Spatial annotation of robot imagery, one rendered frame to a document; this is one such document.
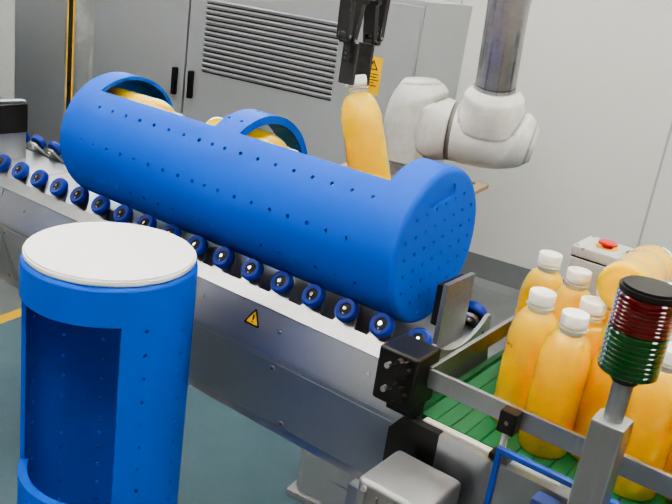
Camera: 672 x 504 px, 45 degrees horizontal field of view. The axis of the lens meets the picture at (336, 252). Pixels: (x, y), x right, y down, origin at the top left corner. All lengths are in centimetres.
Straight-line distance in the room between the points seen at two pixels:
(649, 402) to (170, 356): 73
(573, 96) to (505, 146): 221
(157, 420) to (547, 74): 324
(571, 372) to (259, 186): 63
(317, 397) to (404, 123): 87
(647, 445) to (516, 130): 108
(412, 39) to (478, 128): 113
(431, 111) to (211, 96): 170
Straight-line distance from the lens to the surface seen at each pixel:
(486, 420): 130
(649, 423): 116
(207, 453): 271
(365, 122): 141
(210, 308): 160
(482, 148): 207
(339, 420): 149
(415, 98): 209
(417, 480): 119
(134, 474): 144
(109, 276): 127
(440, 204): 137
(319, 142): 334
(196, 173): 155
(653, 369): 91
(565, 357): 117
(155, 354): 133
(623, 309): 89
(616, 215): 428
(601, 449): 96
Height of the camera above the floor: 152
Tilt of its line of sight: 19 degrees down
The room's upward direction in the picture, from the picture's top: 8 degrees clockwise
